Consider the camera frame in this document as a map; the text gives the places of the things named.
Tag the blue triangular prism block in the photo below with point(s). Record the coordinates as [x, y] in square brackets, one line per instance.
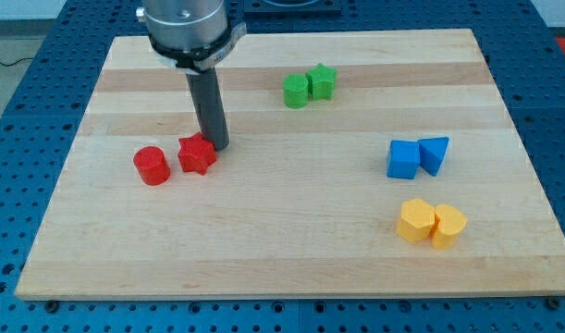
[432, 153]

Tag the yellow hexagon block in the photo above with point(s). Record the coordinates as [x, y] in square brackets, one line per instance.
[416, 220]

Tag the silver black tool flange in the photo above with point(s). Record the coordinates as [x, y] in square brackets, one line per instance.
[200, 59]

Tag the red cylinder block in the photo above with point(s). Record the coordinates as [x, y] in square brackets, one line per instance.
[152, 166]

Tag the wooden board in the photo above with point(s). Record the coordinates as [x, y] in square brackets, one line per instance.
[299, 205]

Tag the red star block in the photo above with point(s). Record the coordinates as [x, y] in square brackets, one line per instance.
[196, 154]

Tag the green star block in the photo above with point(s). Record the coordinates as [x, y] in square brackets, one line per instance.
[322, 82]

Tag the green cylinder block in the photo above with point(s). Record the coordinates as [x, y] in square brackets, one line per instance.
[295, 91]

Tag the blue cube block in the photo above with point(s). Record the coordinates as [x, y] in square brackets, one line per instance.
[403, 159]

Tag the yellow heart block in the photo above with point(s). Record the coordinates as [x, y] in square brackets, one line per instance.
[450, 223]

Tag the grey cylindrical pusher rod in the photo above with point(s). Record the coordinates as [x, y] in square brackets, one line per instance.
[205, 93]

